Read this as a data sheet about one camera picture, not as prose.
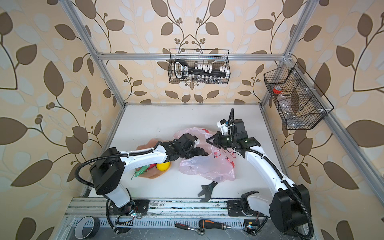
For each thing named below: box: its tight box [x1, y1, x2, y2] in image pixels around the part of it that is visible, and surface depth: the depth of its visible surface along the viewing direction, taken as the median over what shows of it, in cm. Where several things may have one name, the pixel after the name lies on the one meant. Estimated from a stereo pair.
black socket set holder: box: [174, 59, 231, 80], surface depth 84 cm
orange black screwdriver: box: [198, 219, 232, 230], surface depth 69 cm
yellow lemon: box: [156, 161, 171, 171], surface depth 84 cm
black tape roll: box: [74, 216, 101, 240], surface depth 71 cm
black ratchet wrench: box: [175, 223, 206, 236], surface depth 69 cm
